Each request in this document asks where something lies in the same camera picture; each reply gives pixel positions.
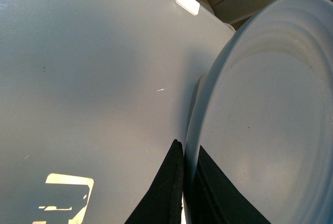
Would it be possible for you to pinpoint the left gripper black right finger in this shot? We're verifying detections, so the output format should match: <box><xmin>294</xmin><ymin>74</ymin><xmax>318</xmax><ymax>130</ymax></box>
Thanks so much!
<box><xmin>191</xmin><ymin>147</ymin><xmax>269</xmax><ymax>223</ymax></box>

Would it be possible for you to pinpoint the grey round plate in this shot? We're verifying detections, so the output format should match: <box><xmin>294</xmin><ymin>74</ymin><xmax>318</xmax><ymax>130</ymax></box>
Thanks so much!
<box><xmin>184</xmin><ymin>0</ymin><xmax>332</xmax><ymax>223</ymax></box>

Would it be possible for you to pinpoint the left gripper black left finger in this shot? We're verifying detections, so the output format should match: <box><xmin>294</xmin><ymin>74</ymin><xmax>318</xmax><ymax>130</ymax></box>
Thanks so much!
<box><xmin>126</xmin><ymin>139</ymin><xmax>184</xmax><ymax>223</ymax></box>

